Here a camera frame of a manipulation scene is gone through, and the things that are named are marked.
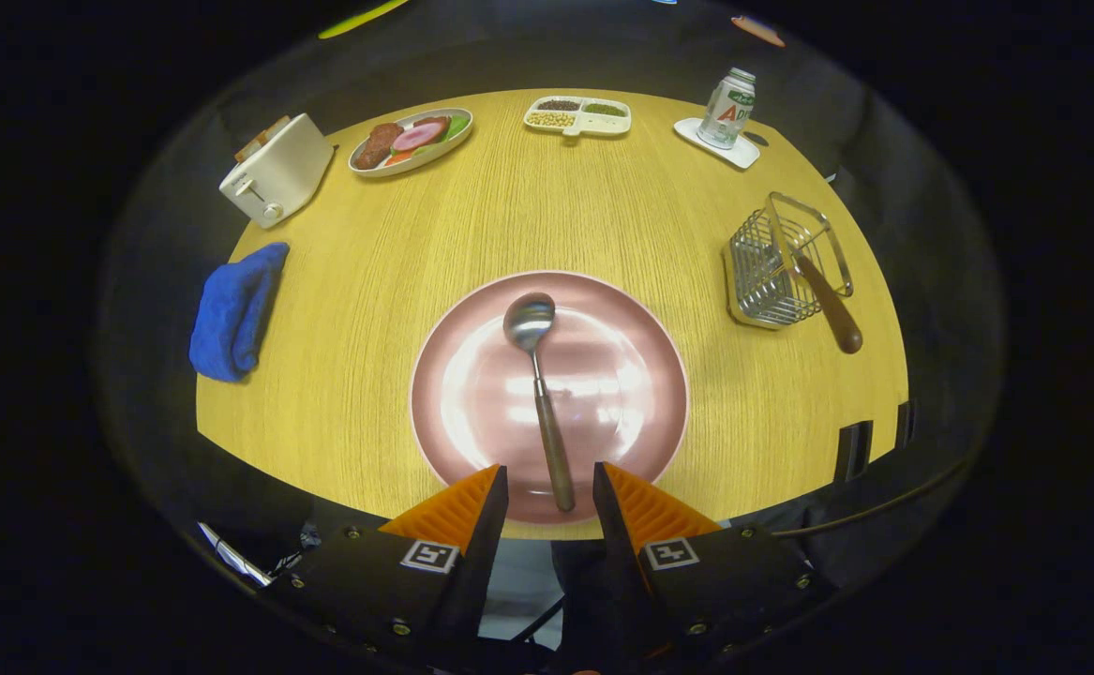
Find blue folded cloth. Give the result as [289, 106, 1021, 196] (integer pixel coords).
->
[188, 242, 291, 383]

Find large brown meat piece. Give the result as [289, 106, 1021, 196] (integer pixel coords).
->
[354, 122, 403, 171]

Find pink plate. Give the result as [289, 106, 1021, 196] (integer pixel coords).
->
[410, 271, 690, 525]

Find white divided tray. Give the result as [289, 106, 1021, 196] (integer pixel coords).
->
[523, 95, 633, 138]

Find white toaster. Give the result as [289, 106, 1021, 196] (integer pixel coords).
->
[218, 113, 335, 230]

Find grey food plate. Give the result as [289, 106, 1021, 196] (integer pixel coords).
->
[348, 108, 474, 179]

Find pink ham slice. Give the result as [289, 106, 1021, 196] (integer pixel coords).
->
[392, 122, 444, 152]

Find metal wire basket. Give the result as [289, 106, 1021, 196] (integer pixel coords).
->
[723, 192, 855, 331]

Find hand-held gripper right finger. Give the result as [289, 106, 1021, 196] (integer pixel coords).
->
[592, 461, 833, 671]

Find fork with wooden handle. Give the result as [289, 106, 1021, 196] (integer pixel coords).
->
[765, 192, 863, 355]

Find white square coaster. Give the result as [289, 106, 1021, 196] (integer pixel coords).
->
[674, 117, 761, 170]

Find spoon with wooden handle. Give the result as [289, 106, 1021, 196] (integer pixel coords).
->
[503, 292, 577, 513]

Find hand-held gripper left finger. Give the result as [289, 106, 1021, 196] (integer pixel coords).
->
[270, 464, 510, 671]

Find white drink bottle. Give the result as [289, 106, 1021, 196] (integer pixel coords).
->
[697, 67, 757, 150]

